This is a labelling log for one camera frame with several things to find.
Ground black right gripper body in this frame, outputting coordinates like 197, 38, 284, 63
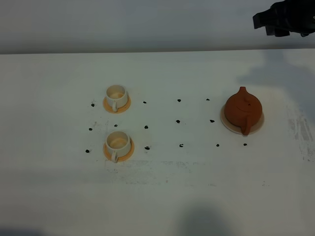
252, 2, 290, 37

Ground brown clay teapot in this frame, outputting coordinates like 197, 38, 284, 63
223, 87, 263, 136

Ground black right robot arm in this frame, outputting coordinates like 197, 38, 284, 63
252, 0, 315, 37

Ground beige teapot coaster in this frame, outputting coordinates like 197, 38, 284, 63
220, 106, 265, 136

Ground far white teacup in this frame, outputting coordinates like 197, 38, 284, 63
106, 85, 128, 113

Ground white teacup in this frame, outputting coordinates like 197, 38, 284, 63
105, 131, 131, 163
106, 85, 128, 113

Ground far orange coaster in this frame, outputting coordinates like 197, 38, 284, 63
102, 96, 131, 114

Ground orange coaster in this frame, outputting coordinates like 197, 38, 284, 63
102, 96, 131, 114
103, 139, 135, 162

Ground near white teacup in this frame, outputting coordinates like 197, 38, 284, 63
105, 131, 131, 163

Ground near orange coaster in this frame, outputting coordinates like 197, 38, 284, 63
103, 139, 135, 162

